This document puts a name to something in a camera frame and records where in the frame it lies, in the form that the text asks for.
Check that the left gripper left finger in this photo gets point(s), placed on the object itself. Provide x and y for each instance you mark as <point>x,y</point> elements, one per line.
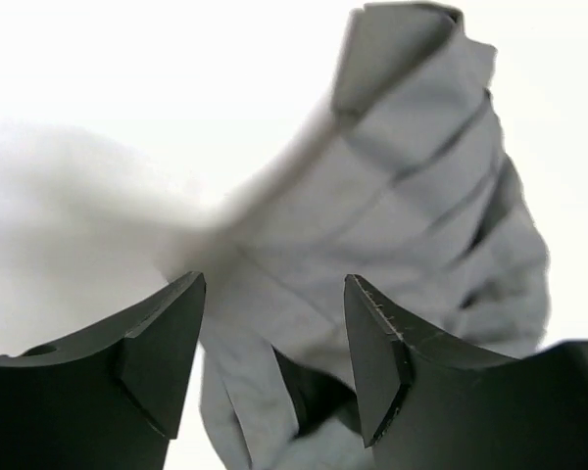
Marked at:
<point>109,396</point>

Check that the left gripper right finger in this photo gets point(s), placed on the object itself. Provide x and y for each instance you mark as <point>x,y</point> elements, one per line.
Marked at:
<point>429,400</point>

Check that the grey pleated skirt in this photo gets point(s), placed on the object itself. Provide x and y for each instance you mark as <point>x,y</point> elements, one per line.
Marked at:
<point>409,186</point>

